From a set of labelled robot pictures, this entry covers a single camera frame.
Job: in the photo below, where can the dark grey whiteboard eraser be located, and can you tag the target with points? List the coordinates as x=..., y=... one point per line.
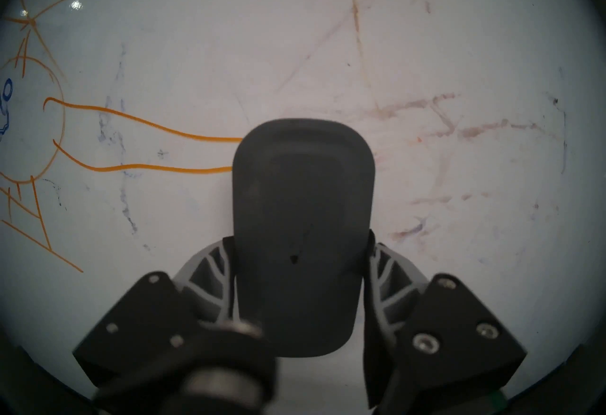
x=303, y=210

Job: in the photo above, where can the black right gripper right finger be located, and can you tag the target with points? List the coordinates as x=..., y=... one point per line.
x=450, y=333

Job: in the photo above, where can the large white whiteboard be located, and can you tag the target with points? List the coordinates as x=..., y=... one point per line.
x=303, y=40

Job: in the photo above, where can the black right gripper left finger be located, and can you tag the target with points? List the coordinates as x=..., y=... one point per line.
x=142, y=324

